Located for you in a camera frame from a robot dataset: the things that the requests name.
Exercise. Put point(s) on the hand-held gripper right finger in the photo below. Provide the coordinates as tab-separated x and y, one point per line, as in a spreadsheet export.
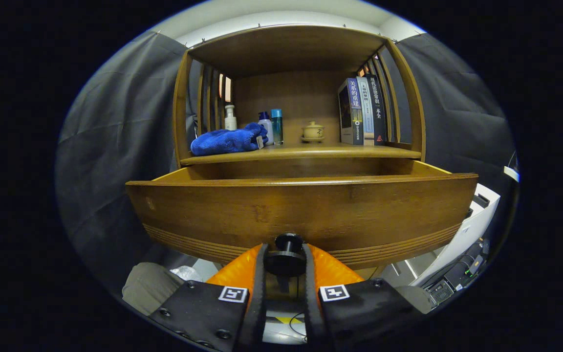
311	303

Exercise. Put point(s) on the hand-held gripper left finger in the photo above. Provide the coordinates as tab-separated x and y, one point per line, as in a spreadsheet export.
260	293

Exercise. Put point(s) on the wooden drawer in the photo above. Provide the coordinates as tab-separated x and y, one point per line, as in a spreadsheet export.
311	210

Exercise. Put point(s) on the wooden countertop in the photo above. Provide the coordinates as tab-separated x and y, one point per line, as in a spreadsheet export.
311	151

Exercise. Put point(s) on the wooden cabinet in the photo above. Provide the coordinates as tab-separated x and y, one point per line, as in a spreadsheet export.
286	49

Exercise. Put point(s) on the white plastic bag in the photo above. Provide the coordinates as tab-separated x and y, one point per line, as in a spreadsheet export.
186	273

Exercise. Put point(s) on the person's leg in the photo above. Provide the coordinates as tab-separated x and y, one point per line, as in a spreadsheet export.
149	288
416	296

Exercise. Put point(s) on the blue towel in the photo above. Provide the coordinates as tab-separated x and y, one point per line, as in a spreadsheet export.
223	142

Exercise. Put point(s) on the white bottle with blue cap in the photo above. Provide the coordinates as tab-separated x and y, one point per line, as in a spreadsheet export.
267	128

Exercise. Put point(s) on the teal bottle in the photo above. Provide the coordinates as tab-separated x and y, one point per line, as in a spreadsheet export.
277	127

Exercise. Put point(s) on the beige lidded teacup with saucer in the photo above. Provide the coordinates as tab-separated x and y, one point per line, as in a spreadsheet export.
313	132

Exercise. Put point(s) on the white pump bottle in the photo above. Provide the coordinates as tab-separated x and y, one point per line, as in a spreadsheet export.
230	122

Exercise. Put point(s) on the white box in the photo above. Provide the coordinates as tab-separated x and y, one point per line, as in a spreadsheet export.
472	230

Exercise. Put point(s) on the blue spine book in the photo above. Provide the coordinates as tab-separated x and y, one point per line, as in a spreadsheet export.
355	112

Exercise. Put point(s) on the small black device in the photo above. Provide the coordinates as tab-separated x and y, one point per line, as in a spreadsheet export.
480	200

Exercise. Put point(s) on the white wall shelf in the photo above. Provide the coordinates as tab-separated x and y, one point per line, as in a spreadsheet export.
511	173

